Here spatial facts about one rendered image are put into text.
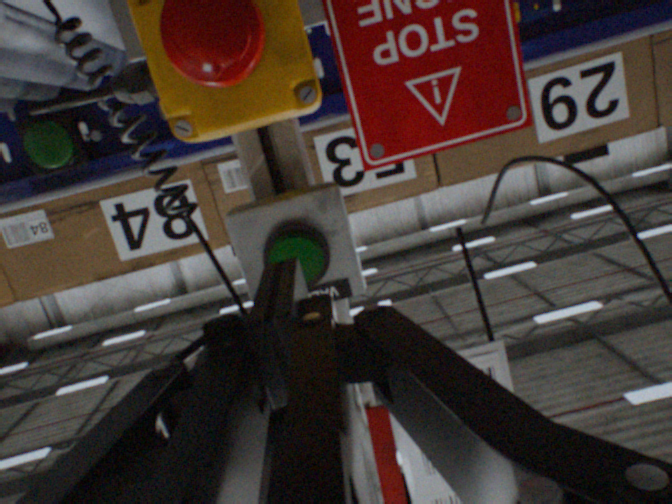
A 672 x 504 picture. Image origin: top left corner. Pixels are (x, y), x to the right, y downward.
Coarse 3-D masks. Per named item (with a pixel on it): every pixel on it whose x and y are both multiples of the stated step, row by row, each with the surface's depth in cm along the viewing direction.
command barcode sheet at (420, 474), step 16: (464, 352) 34; (480, 352) 34; (496, 352) 34; (480, 368) 34; (496, 368) 34; (400, 432) 35; (400, 448) 36; (416, 448) 36; (416, 464) 36; (416, 480) 36; (432, 480) 36; (416, 496) 37; (432, 496) 37; (448, 496) 37
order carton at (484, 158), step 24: (600, 48) 88; (624, 48) 88; (648, 48) 89; (528, 72) 88; (552, 72) 89; (624, 72) 89; (648, 72) 90; (528, 96) 89; (648, 96) 90; (624, 120) 91; (648, 120) 91; (480, 144) 91; (504, 144) 91; (528, 144) 91; (552, 144) 91; (576, 144) 92; (600, 144) 92; (456, 168) 92; (480, 168) 92
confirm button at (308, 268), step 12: (288, 240) 28; (300, 240) 28; (312, 240) 29; (276, 252) 29; (288, 252) 29; (300, 252) 29; (312, 252) 29; (300, 264) 29; (312, 264) 29; (312, 276) 29
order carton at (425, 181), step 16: (320, 128) 89; (336, 128) 89; (208, 160) 89; (224, 160) 89; (416, 160) 91; (432, 160) 91; (208, 176) 90; (320, 176) 91; (416, 176) 92; (432, 176) 92; (224, 192) 91; (240, 192) 91; (368, 192) 92; (384, 192) 92; (400, 192) 92; (416, 192) 92; (224, 208) 91; (352, 208) 92; (368, 208) 92; (224, 224) 92
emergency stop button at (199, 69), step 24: (168, 0) 19; (192, 0) 19; (216, 0) 19; (240, 0) 19; (168, 24) 19; (192, 24) 19; (216, 24) 19; (240, 24) 19; (168, 48) 19; (192, 48) 19; (216, 48) 19; (240, 48) 19; (192, 72) 20; (216, 72) 20; (240, 72) 20
